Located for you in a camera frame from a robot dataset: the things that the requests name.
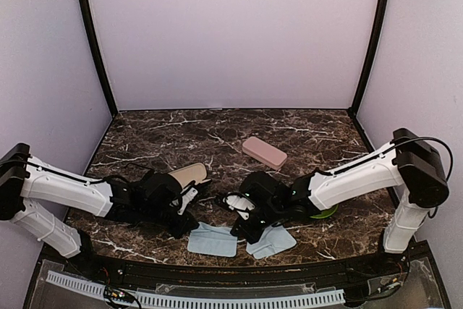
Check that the right black frame post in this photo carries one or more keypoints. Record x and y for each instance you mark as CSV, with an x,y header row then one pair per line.
x,y
375,34

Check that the black frame post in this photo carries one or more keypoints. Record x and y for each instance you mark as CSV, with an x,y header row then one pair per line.
x,y
375,34
95,51

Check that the green plate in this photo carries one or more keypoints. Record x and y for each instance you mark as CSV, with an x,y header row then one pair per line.
x,y
326,213

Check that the light blue cloth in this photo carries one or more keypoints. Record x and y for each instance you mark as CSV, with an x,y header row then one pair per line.
x,y
210,240
274,240

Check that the pink translucent sunglasses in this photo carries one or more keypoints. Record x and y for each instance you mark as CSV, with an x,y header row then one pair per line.
x,y
223,201

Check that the black front rail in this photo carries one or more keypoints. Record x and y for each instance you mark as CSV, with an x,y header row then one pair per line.
x,y
349,272

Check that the black glasses case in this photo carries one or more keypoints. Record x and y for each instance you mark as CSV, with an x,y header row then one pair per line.
x,y
196,173

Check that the black aviator sunglasses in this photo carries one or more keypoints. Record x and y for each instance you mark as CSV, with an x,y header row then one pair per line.
x,y
133,172

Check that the white slotted cable duct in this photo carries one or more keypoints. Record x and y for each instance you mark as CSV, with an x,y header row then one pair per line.
x,y
123,298

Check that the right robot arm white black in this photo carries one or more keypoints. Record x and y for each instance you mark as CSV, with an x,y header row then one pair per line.
x,y
407,160

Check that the left black frame post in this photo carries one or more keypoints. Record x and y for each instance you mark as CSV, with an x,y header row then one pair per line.
x,y
95,51

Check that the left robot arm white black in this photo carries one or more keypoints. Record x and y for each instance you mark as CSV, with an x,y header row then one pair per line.
x,y
26,180

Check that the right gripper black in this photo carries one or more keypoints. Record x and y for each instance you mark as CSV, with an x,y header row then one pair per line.
x,y
243,230

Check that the pink glasses case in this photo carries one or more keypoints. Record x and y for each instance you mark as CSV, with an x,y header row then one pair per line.
x,y
264,152

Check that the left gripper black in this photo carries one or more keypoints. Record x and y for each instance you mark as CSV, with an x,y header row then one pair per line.
x,y
188,223

